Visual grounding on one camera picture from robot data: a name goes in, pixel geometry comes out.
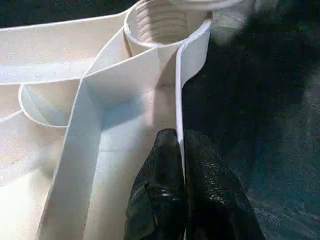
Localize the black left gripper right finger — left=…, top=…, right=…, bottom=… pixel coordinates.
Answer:
left=184, top=130, right=266, bottom=240

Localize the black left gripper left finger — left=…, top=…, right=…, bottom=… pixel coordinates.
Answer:
left=124, top=128, right=187, bottom=240

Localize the white plastic table top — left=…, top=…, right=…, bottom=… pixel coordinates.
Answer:
left=0, top=0, right=213, bottom=240

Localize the white plastic table leg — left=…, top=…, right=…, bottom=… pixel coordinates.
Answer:
left=167, top=0, right=251, bottom=12

